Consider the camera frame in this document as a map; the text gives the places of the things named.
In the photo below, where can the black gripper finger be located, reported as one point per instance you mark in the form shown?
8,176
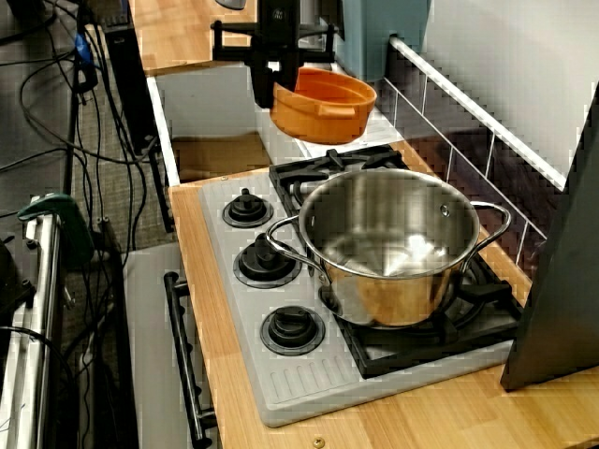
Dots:
264,84
289,72

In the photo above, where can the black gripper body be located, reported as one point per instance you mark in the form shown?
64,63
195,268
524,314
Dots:
280,28

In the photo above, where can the orange plastic bowl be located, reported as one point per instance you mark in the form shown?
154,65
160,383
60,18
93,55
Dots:
323,126

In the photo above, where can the white toy sink basin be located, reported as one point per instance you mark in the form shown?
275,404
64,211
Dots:
210,103

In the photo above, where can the brown cardboard sheet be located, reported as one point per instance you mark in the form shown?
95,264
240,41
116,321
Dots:
215,159

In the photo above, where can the black burner grate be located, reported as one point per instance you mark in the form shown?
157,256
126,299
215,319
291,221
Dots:
421,346
334,156

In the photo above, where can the teal box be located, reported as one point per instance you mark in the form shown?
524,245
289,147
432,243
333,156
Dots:
384,37

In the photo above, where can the black stove knob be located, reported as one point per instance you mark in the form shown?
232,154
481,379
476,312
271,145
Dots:
292,329
267,264
245,210

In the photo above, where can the black tower box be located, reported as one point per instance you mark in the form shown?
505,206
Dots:
126,84

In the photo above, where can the dark tile backsplash panel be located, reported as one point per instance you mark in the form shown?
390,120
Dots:
468,154

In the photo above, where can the black pole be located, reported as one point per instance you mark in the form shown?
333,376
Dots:
71,140

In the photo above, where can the grey toy stove plate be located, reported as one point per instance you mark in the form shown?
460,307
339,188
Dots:
243,299

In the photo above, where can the green clamp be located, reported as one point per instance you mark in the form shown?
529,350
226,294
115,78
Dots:
75,224

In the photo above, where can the stainless steel pot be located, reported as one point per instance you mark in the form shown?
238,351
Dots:
388,290

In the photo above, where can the white oven door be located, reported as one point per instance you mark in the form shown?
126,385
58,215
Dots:
150,327

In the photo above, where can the black metal stand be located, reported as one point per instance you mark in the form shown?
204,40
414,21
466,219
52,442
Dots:
117,327

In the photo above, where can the black slanted panel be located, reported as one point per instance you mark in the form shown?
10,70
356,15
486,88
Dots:
561,280

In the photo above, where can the black bracket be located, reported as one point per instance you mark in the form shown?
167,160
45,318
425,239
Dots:
14,280

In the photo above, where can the aluminium frame rail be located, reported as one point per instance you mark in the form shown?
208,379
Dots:
33,327

